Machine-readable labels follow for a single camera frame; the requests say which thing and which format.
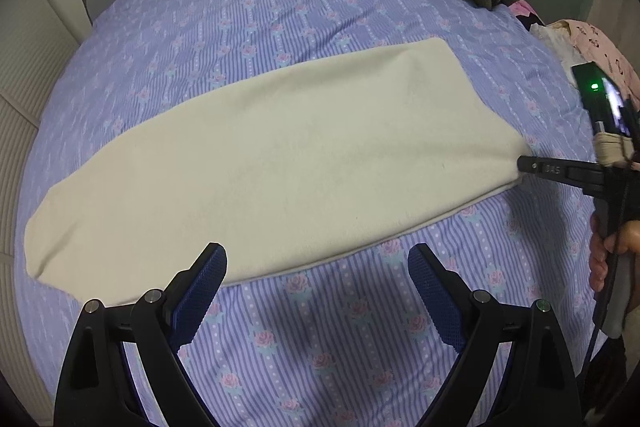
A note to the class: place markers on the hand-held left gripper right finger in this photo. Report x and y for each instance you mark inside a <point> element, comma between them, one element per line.
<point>435,297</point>

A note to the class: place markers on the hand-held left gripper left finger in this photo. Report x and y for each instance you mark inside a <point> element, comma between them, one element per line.
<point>197,297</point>

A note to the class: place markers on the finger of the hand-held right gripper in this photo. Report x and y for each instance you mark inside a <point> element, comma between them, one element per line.
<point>550,169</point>

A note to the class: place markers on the cream fleece pants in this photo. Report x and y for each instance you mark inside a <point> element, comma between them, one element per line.
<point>275,157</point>

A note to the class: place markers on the person's right hand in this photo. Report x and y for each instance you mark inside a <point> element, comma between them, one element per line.
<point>597,257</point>

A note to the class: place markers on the white garment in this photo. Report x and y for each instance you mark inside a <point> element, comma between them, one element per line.
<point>552,44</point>

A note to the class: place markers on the pink printed garment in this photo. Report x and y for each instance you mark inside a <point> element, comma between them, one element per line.
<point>600,47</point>

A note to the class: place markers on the dark garment with pink print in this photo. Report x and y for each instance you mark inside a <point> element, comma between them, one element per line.
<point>522,9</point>

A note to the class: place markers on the white louvred wardrobe door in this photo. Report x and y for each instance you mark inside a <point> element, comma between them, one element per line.
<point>17,187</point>

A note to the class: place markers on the purple floral striped duvet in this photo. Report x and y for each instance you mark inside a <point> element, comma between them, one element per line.
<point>250,32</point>

